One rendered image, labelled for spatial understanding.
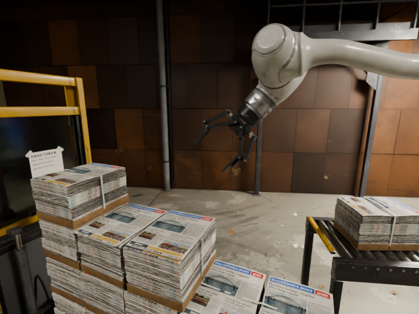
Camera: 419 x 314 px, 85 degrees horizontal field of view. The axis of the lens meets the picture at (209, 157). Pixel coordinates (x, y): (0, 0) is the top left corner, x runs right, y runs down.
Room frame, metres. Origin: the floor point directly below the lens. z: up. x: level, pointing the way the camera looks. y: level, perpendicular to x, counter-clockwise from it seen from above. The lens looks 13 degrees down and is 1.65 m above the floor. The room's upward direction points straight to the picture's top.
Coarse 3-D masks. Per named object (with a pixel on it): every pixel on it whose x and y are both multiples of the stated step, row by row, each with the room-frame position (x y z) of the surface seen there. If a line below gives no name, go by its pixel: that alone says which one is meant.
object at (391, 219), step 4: (368, 200) 1.45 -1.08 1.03; (372, 200) 1.45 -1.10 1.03; (372, 204) 1.38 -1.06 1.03; (376, 204) 1.38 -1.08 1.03; (380, 208) 1.33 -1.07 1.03; (384, 212) 1.26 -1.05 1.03; (388, 212) 1.27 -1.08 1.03; (392, 212) 1.27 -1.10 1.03; (392, 216) 1.23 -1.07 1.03; (388, 220) 1.23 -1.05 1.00; (392, 220) 1.23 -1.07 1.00; (396, 220) 1.23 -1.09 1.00; (388, 224) 1.22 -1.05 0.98; (392, 224) 1.22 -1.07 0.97; (396, 224) 1.22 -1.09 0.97; (388, 228) 1.22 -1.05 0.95; (396, 228) 1.22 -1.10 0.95; (388, 232) 1.22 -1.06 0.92; (396, 232) 1.22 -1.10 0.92; (388, 236) 1.22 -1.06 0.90; (396, 236) 1.22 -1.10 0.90; (388, 240) 1.22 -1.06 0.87; (392, 240) 1.22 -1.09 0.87
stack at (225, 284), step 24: (216, 264) 1.06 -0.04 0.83; (96, 288) 0.96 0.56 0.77; (120, 288) 0.90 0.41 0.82; (216, 288) 0.90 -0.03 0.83; (240, 288) 0.90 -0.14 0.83; (264, 288) 0.98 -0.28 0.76; (288, 288) 0.90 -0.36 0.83; (312, 288) 0.90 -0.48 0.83; (120, 312) 0.91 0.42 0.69; (144, 312) 0.84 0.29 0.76; (168, 312) 0.79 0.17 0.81; (192, 312) 0.78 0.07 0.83; (216, 312) 0.78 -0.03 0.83; (240, 312) 0.78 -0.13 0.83; (264, 312) 0.78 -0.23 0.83; (288, 312) 0.78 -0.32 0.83; (312, 312) 0.78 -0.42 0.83
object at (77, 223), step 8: (120, 200) 1.29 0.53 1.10; (128, 200) 1.35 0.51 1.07; (112, 208) 1.23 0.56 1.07; (40, 216) 1.11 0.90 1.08; (48, 216) 1.08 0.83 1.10; (88, 216) 1.09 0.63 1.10; (96, 216) 1.13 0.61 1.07; (64, 224) 1.04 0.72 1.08; (72, 224) 1.01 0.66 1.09; (80, 224) 1.05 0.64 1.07; (48, 256) 1.11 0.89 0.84; (56, 256) 1.08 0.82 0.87; (72, 264) 1.03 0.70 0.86; (56, 288) 1.10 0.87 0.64; (64, 296) 1.08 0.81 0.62; (72, 296) 1.05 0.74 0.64; (80, 304) 1.03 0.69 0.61
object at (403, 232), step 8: (376, 200) 1.45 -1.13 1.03; (384, 200) 1.45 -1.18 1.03; (392, 200) 1.45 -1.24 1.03; (392, 208) 1.32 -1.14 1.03; (400, 208) 1.32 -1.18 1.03; (408, 208) 1.32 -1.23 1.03; (400, 216) 1.22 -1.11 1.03; (408, 216) 1.22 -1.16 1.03; (416, 216) 1.22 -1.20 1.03; (400, 224) 1.22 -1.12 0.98; (408, 224) 1.22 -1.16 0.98; (416, 224) 1.22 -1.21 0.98; (400, 232) 1.22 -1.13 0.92; (408, 232) 1.22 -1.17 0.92; (416, 232) 1.22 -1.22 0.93; (400, 240) 1.22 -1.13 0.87; (408, 240) 1.22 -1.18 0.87; (416, 240) 1.22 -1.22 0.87
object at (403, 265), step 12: (336, 264) 1.12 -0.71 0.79; (348, 264) 1.12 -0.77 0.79; (360, 264) 1.11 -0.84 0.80; (372, 264) 1.10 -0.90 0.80; (384, 264) 1.10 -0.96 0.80; (396, 264) 1.10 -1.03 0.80; (408, 264) 1.10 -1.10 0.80; (336, 276) 1.12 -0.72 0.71; (348, 276) 1.11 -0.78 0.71; (360, 276) 1.11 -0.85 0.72; (372, 276) 1.10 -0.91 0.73; (384, 276) 1.10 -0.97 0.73; (396, 276) 1.09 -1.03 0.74; (408, 276) 1.08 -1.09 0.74
